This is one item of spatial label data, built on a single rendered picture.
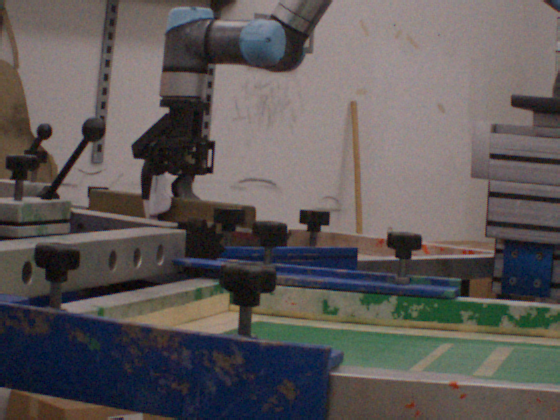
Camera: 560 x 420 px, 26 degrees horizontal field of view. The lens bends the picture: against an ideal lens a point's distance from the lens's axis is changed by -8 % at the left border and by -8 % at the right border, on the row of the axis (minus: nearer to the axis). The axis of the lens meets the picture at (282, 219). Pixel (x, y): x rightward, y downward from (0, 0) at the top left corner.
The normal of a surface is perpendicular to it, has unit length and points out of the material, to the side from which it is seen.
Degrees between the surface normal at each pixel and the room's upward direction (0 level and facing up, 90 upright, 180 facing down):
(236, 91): 90
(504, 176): 90
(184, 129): 90
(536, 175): 90
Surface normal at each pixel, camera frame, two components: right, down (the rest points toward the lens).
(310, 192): 0.68, 0.08
